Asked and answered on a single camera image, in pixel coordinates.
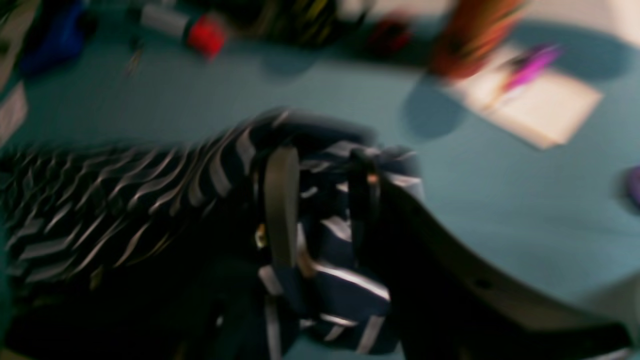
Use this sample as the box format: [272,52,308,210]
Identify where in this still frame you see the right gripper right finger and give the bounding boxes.
[348,150,633,360]

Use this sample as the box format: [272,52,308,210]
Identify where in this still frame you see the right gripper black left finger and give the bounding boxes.
[262,145,300,268]

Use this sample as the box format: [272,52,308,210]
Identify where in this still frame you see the navy white striped t-shirt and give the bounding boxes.
[1,110,422,360]

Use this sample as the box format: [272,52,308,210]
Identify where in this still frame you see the teal table cloth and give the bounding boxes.
[10,14,639,338]

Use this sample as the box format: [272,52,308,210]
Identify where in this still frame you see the black mug gold pattern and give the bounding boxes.
[215,0,374,49]

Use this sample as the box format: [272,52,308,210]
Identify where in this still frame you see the orange red cube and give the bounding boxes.
[185,15,227,60]

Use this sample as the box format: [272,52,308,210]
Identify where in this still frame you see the red tape roll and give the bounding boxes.
[365,13,414,58]

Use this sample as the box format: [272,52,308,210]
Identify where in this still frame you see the white black marker pen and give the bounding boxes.
[139,4,191,39]

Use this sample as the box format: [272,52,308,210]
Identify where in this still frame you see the white paper sheet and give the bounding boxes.
[445,45,603,150]

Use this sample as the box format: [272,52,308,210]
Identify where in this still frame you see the purple tape roll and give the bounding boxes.
[624,165,640,210]

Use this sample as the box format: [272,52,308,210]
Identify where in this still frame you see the orange bottle white cap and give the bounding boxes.
[428,0,528,81]

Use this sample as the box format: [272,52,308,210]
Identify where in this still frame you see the blue plastic box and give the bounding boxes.
[17,0,98,78]

